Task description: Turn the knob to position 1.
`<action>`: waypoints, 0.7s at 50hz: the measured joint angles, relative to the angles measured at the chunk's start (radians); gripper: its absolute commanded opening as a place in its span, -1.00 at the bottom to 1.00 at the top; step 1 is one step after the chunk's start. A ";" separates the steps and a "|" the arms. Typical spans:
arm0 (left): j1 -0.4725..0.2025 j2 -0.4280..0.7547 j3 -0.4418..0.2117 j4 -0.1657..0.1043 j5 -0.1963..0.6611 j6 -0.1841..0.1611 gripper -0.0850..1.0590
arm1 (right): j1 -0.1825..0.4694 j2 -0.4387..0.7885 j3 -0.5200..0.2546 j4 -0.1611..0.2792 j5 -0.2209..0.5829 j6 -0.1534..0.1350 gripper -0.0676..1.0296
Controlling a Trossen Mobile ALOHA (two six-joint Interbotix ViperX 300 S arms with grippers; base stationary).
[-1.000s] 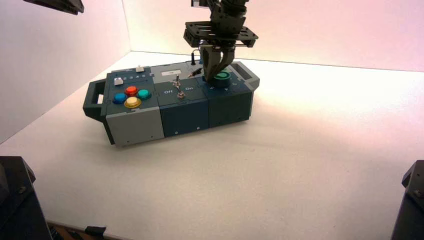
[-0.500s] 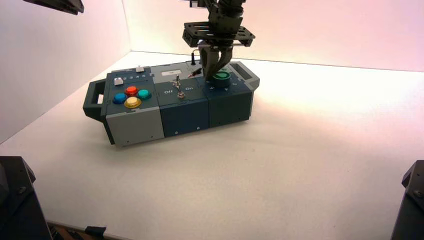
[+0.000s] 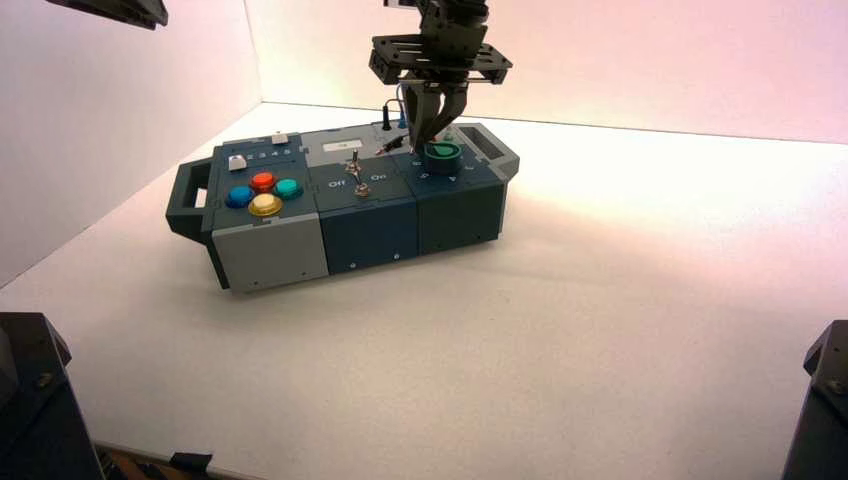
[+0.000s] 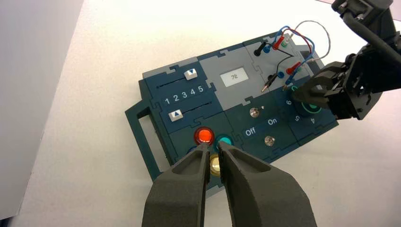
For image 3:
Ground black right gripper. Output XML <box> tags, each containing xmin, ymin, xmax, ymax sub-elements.
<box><xmin>368</xmin><ymin>0</ymin><xmax>513</xmax><ymax>151</ymax></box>

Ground black table clamp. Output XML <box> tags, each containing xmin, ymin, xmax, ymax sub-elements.
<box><xmin>168</xmin><ymin>452</ymin><xmax>214</xmax><ymax>476</ymax></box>

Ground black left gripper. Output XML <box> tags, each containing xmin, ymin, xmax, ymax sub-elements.
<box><xmin>46</xmin><ymin>0</ymin><xmax>169</xmax><ymax>31</ymax></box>

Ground green rotary knob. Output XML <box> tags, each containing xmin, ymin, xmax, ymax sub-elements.
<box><xmin>423</xmin><ymin>140</ymin><xmax>464</xmax><ymax>178</ymax></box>

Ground yellow round push button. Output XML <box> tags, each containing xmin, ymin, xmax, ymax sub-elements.
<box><xmin>248</xmin><ymin>193</ymin><xmax>284</xmax><ymax>218</ymax></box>

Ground grey and blue task box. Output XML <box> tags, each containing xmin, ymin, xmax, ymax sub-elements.
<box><xmin>165</xmin><ymin>122</ymin><xmax>521</xmax><ymax>293</ymax></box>

